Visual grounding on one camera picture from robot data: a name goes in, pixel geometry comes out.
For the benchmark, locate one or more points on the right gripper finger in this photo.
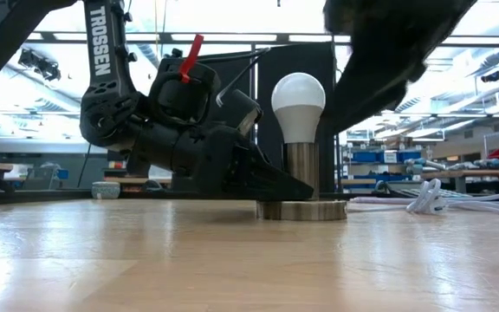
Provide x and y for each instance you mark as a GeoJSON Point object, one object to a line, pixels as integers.
{"type": "Point", "coordinates": [371, 93]}

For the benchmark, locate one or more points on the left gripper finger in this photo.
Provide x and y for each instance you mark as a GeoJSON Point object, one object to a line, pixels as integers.
{"type": "Point", "coordinates": [267, 184]}

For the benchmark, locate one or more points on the brass lamp socket base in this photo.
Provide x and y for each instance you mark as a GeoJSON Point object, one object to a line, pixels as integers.
{"type": "Point", "coordinates": [303, 210]}

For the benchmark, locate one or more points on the white lightbulb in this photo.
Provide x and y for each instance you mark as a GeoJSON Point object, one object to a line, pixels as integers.
{"type": "Point", "coordinates": [298, 104]}

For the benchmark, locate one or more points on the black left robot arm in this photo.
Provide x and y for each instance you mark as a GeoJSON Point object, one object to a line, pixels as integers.
{"type": "Point", "coordinates": [102, 65]}

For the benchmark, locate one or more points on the blue storage bin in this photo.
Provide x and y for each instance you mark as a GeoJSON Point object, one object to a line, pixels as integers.
{"type": "Point", "coordinates": [410, 155]}
{"type": "Point", "coordinates": [366, 156]}

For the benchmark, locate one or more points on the black folding room divider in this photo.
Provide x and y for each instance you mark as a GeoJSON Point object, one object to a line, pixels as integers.
{"type": "Point", "coordinates": [301, 58]}

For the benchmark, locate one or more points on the black ceiling-mounted device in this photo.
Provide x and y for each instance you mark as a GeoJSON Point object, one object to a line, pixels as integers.
{"type": "Point", "coordinates": [39, 65]}
{"type": "Point", "coordinates": [490, 76]}

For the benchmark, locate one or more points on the patterned ceramic bowl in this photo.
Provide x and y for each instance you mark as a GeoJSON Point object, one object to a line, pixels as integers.
{"type": "Point", "coordinates": [105, 190]}

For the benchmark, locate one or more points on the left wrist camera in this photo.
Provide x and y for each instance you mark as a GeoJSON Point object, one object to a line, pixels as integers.
{"type": "Point", "coordinates": [247, 110]}

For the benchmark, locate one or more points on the black aluminium frame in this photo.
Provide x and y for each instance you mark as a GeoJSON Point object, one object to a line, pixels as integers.
{"type": "Point", "coordinates": [37, 197]}

